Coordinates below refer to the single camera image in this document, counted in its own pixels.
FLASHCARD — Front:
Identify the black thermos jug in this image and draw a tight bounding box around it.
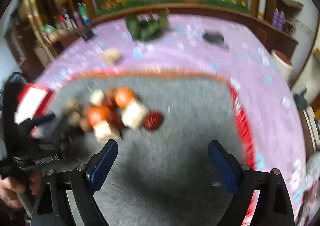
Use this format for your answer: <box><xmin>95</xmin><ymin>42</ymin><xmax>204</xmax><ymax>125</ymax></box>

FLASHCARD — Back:
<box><xmin>62</xmin><ymin>10</ymin><xmax>77</xmax><ymax>30</ymax></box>

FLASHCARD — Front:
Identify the green leafy vegetable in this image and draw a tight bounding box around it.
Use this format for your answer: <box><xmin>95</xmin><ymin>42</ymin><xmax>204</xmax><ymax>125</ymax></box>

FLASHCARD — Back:
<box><xmin>125</xmin><ymin>8</ymin><xmax>170</xmax><ymax>41</ymax></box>

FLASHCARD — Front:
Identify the shallow red box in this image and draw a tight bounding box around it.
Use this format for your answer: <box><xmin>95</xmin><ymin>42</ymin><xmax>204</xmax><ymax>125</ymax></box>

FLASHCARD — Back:
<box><xmin>15</xmin><ymin>83</ymin><xmax>54</xmax><ymax>139</ymax></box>

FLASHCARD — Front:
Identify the purple floral tablecloth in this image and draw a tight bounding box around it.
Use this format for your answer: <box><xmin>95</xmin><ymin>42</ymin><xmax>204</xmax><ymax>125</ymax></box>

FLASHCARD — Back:
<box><xmin>36</xmin><ymin>13</ymin><xmax>309</xmax><ymax>226</ymax></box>

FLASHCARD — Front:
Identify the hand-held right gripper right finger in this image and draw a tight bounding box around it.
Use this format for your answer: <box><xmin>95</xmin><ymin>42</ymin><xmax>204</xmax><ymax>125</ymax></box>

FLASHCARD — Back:
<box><xmin>208</xmin><ymin>140</ymin><xmax>295</xmax><ymax>226</ymax></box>

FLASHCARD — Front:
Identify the purple spray can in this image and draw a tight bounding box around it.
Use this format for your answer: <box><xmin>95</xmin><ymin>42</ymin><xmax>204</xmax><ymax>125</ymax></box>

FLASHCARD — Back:
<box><xmin>272</xmin><ymin>9</ymin><xmax>280</xmax><ymax>28</ymax></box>

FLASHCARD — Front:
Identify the square beige pastry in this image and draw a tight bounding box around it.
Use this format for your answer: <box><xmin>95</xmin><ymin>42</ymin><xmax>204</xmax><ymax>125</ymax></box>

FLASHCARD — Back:
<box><xmin>122</xmin><ymin>100</ymin><xmax>150</xmax><ymax>130</ymax></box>
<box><xmin>93</xmin><ymin>121</ymin><xmax>120</xmax><ymax>144</ymax></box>

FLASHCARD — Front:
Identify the pink bottle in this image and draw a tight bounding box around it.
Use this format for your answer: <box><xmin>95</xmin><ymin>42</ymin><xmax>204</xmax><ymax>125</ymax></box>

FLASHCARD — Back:
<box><xmin>72</xmin><ymin>11</ymin><xmax>83</xmax><ymax>28</ymax></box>

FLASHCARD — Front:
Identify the round beige pastry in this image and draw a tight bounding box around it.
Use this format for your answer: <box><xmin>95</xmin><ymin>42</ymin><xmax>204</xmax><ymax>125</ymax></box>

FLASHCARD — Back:
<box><xmin>101</xmin><ymin>48</ymin><xmax>122</xmax><ymax>64</ymax></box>
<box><xmin>89</xmin><ymin>90</ymin><xmax>105</xmax><ymax>106</ymax></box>

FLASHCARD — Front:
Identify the green bag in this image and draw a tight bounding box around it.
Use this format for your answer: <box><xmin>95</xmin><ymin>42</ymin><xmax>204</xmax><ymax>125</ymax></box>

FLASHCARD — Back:
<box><xmin>41</xmin><ymin>25</ymin><xmax>57</xmax><ymax>35</ymax></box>

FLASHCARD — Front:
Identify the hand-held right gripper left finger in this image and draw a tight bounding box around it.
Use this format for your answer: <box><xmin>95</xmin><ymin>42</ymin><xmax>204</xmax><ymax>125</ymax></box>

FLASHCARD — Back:
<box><xmin>31</xmin><ymin>139</ymin><xmax>119</xmax><ymax>226</ymax></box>

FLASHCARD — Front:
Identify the orange mandarin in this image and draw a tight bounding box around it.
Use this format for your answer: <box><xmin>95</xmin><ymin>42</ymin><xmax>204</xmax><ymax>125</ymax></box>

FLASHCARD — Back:
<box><xmin>87</xmin><ymin>106</ymin><xmax>112</xmax><ymax>126</ymax></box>
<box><xmin>114</xmin><ymin>87</ymin><xmax>137</xmax><ymax>109</ymax></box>

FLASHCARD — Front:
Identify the person's left hand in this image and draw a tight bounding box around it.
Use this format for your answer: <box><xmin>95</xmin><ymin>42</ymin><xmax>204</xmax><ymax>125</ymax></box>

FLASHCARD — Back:
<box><xmin>0</xmin><ymin>170</ymin><xmax>43</xmax><ymax>209</ymax></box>

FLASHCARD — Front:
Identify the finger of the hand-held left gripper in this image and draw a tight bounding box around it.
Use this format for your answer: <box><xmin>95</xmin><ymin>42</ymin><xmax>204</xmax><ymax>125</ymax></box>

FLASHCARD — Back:
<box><xmin>29</xmin><ymin>113</ymin><xmax>83</xmax><ymax>141</ymax></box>

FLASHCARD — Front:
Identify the white jar with red lid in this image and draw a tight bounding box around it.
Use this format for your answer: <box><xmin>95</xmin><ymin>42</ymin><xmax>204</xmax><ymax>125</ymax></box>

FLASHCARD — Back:
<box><xmin>271</xmin><ymin>50</ymin><xmax>293</xmax><ymax>81</ymax></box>

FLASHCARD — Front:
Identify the small black device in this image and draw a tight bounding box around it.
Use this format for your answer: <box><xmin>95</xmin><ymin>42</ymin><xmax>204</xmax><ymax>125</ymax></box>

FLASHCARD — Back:
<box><xmin>202</xmin><ymin>31</ymin><xmax>229</xmax><ymax>49</ymax></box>

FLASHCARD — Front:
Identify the green plastic bottle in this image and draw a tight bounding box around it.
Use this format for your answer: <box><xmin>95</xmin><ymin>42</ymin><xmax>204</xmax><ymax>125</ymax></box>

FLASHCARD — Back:
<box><xmin>77</xmin><ymin>3</ymin><xmax>90</xmax><ymax>24</ymax></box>

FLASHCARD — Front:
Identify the grey felt mat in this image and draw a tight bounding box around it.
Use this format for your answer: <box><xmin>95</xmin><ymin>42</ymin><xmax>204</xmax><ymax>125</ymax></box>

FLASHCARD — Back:
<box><xmin>49</xmin><ymin>71</ymin><xmax>258</xmax><ymax>226</ymax></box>

